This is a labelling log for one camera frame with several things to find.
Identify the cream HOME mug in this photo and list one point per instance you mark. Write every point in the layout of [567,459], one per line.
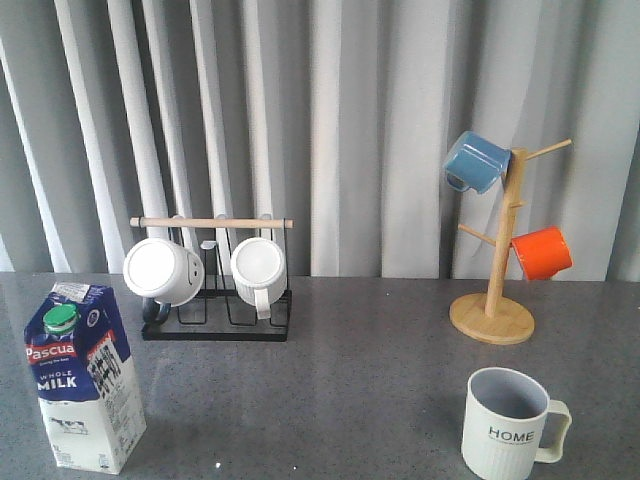
[510,423]

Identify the grey pleated curtain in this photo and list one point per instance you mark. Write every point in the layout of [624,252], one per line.
[335,114]

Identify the black wire mug rack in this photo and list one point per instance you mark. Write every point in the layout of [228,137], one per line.
[217,312]

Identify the white smiley face mug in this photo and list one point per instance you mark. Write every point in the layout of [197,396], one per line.
[164,274]

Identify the blue white milk carton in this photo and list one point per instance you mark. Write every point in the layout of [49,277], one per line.
[87,387]

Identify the wooden mug tree stand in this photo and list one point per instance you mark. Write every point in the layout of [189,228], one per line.
[490,317]

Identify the orange enamel mug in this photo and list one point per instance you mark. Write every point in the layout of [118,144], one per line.
[543,253]

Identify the blue enamel mug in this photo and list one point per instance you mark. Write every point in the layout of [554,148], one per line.
[475,163]

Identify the white ribbed mug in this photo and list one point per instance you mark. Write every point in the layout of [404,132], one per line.
[258,270]

